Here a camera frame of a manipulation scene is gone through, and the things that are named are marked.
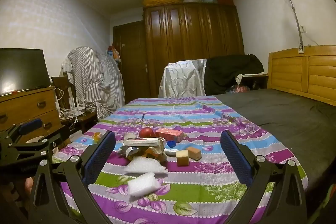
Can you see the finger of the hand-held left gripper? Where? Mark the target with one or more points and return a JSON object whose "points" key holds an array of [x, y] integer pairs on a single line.
{"points": [[50, 144], [30, 125]]}

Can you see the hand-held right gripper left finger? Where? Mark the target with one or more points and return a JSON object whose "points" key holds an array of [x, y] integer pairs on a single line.
{"points": [[101, 158]]}

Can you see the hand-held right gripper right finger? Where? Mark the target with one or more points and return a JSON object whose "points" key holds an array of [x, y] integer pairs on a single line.
{"points": [[236, 158]]}

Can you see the brown sponge block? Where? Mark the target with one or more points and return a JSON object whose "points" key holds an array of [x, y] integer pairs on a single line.
{"points": [[194, 153]]}

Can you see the blue bottle cap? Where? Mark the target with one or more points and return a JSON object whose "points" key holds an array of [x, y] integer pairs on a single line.
{"points": [[171, 144]]}

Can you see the wooden drawer dresser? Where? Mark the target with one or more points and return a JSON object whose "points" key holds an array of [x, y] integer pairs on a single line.
{"points": [[23, 106]]}

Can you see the orange plastic wrapper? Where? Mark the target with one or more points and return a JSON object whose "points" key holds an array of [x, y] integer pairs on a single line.
{"points": [[98, 136]]}

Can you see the purple floral striped sheet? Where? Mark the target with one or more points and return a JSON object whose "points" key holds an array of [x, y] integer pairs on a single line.
{"points": [[199, 182]]}

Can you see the flattened cardboard carton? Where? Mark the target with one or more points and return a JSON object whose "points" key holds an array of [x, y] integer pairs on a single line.
{"points": [[141, 142]]}

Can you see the dark wooden chair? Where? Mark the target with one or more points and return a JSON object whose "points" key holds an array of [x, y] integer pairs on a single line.
{"points": [[59, 82]]}

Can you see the red round fruit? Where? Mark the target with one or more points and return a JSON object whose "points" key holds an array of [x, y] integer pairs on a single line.
{"points": [[146, 132]]}

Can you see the yellow sponge block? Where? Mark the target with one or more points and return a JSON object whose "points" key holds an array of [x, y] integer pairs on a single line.
{"points": [[182, 158]]}

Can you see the black flat screen monitor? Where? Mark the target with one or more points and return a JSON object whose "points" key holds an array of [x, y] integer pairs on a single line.
{"points": [[21, 69]]}

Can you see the dark grey mattress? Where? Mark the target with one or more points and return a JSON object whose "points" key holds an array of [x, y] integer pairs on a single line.
{"points": [[288, 121]]}

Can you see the red patterned bag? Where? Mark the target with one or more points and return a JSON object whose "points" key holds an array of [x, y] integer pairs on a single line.
{"points": [[240, 88]]}

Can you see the red cardboard box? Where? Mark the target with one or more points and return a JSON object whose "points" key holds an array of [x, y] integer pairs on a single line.
{"points": [[168, 134]]}

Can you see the dark cardboard box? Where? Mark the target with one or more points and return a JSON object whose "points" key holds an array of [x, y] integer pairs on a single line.
{"points": [[256, 81]]}

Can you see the grey striped cloth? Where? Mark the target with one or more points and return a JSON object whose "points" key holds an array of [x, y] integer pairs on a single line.
{"points": [[92, 74]]}

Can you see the black cloth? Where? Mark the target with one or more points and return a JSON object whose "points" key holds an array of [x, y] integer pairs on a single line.
{"points": [[228, 69]]}

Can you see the white plastic bag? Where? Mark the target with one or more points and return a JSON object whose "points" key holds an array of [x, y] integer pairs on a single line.
{"points": [[181, 77]]}

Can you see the light wooden bed headboard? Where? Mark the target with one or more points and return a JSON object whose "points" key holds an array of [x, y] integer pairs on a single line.
{"points": [[288, 71]]}

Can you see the colourful hanging bags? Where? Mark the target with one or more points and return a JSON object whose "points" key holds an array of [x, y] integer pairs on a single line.
{"points": [[115, 53]]}

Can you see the dark wooden door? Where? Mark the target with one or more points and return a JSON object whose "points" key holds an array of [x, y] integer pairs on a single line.
{"points": [[131, 56]]}

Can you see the dark wooden wardrobe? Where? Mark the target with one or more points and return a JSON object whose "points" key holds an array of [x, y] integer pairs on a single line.
{"points": [[194, 35]]}

